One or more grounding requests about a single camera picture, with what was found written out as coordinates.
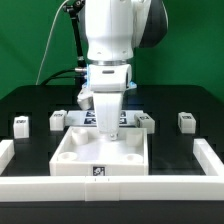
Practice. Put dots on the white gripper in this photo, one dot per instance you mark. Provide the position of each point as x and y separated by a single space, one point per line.
108 84

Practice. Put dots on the white square table top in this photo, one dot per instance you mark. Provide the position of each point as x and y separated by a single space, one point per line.
83 151

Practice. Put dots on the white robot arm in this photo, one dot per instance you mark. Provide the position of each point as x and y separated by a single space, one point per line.
114 28

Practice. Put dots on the white marker sheet with tags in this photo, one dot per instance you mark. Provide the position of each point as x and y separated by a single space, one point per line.
87 118

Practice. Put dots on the white U-shaped fence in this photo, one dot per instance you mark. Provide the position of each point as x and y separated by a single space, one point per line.
208 186

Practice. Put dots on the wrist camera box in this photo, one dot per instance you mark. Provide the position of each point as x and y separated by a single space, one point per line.
85 99

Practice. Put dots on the black camera stand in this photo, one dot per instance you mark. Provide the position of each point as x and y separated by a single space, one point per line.
73 11

